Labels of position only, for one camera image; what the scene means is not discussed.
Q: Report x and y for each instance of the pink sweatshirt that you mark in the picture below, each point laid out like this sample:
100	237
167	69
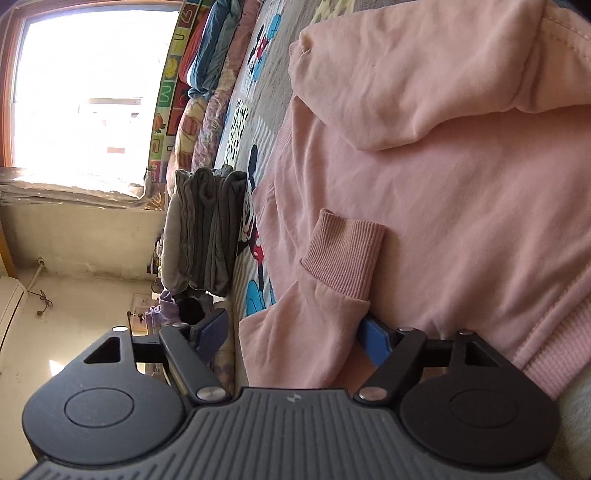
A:
438	184

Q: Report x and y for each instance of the window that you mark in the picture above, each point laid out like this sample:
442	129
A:
83	69

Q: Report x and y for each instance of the pale curtain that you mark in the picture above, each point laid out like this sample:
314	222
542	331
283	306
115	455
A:
69	189

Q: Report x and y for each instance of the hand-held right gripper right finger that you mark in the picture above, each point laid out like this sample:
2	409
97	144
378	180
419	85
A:
374	341

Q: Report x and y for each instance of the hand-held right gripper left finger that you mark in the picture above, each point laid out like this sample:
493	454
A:
214	332

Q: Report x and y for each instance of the beige wall board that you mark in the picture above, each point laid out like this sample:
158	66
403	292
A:
143	304

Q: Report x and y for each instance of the colourful alphabet wall panel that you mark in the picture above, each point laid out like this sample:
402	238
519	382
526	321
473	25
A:
166	92

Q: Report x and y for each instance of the white air conditioner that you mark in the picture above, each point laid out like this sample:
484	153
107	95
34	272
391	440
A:
11	318

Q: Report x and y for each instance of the red white blue folded quilt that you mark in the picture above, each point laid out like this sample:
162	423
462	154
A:
212	46

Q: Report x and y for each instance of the pile of small desk things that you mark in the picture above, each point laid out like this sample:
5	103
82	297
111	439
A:
154	258

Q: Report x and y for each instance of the stack of grey folded clothes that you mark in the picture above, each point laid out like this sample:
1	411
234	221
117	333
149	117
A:
203	230

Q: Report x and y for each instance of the stack of floral folded clothes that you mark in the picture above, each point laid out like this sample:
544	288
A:
194	309

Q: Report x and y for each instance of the cartoon mouse printed blanket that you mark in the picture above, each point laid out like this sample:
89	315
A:
272	69

